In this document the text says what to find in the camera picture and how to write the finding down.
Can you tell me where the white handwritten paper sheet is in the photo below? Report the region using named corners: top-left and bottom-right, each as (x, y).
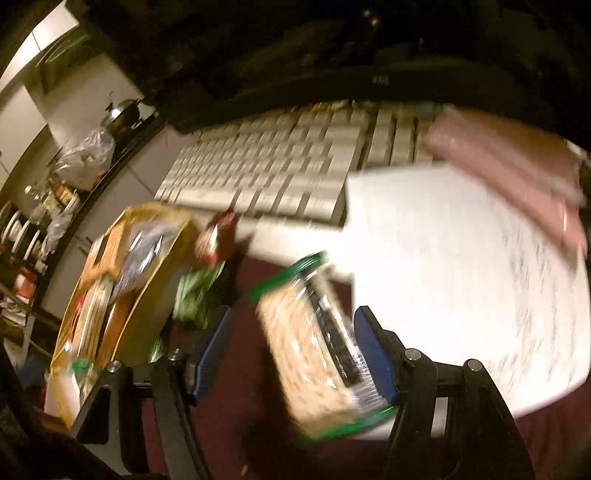
top-left (344, 165), bottom-right (590, 417)

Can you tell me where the small red snack packet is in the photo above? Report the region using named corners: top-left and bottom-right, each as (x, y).
top-left (194, 209), bottom-right (239, 267)

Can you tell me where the white computer keyboard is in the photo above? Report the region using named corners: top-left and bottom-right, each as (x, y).
top-left (155, 101), bottom-right (442, 226)

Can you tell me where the silver foil snack packet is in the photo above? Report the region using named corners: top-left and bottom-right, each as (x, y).
top-left (110, 220), bottom-right (180, 302)

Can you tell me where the black computer monitor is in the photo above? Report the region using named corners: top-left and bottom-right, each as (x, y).
top-left (67, 1), bottom-right (590, 144)

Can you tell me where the green-edged cracker packet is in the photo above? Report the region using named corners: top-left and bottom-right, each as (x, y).
top-left (249, 252), bottom-right (397, 441)

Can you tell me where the orange biscuit box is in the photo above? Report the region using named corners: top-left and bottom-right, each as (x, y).
top-left (66, 227), bottom-right (128, 368)

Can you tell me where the clear plastic bag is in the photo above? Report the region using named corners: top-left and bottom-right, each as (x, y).
top-left (51, 127), bottom-right (116, 191)

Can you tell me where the metal pot on counter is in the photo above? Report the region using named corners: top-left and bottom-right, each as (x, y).
top-left (101, 99), bottom-right (141, 137)

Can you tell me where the pink plastic bag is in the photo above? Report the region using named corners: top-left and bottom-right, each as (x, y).
top-left (422, 107), bottom-right (588, 253)

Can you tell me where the green crumpled snack wrapper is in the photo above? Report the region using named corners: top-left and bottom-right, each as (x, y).
top-left (172, 262), bottom-right (224, 330)

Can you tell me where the yellow-taped cardboard box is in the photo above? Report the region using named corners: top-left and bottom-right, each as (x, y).
top-left (48, 202), bottom-right (201, 427)

